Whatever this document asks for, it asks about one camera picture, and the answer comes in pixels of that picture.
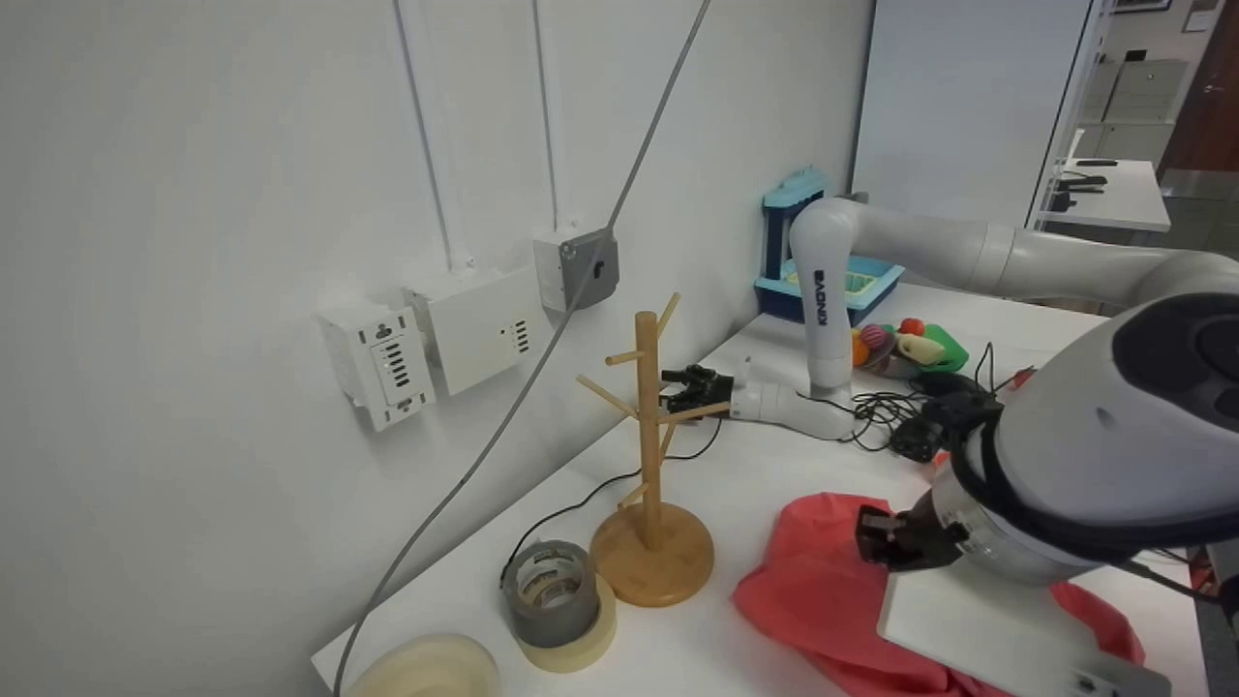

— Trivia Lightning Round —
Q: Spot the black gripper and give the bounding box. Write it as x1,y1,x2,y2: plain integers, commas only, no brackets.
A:
857,487,975,573

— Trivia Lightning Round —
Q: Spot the coral pink printed t-shirt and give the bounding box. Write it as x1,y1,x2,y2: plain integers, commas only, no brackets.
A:
730,487,1149,697

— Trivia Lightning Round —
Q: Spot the small black power adapter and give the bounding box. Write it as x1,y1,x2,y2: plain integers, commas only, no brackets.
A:
887,417,946,465

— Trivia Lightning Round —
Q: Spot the black game controller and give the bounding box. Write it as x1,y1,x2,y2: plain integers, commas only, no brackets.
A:
905,369,1008,448

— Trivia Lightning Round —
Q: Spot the yellow toy fruit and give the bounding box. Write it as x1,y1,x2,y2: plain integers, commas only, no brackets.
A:
895,333,946,369

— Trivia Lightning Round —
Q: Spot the green toy bowl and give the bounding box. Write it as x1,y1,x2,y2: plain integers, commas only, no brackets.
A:
887,323,972,381

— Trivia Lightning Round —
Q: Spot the purple toy fruit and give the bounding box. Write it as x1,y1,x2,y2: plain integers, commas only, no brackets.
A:
857,323,899,364

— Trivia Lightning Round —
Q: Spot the wooden mug tree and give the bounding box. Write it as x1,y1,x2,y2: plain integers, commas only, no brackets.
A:
575,292,718,611

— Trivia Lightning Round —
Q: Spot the cream masking tape roll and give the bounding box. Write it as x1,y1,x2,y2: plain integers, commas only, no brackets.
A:
519,585,621,677

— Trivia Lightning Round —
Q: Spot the black item on desk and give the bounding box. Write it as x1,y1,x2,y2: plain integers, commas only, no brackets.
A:
1044,169,1110,216

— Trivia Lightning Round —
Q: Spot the white background desk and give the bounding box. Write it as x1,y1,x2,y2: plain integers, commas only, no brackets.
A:
1032,150,1176,239

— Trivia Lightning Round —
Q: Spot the gray junction box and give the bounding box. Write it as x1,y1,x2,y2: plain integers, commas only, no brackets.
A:
531,222,624,318

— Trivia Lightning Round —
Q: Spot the cream shallow bowl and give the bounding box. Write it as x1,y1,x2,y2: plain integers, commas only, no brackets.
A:
345,630,502,697

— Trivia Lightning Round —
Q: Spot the brown wooden door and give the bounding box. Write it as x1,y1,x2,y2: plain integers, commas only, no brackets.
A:
1157,0,1239,177

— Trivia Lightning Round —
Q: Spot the black camera on stand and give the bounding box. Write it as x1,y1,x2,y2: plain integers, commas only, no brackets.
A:
656,364,739,417

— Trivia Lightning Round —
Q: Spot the thin black camera cable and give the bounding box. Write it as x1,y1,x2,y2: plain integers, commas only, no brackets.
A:
499,413,730,598

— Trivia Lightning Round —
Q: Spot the long gray cable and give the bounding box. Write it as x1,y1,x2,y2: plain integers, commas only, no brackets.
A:
327,0,718,697

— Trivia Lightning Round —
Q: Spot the white wall box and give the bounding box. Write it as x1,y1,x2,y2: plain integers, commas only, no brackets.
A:
403,263,542,398

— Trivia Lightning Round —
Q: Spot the white wall socket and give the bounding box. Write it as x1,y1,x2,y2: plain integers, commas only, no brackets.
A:
313,292,437,439

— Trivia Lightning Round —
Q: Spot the white wall conduit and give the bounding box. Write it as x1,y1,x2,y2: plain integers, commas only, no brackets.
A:
527,0,564,231
388,0,456,271

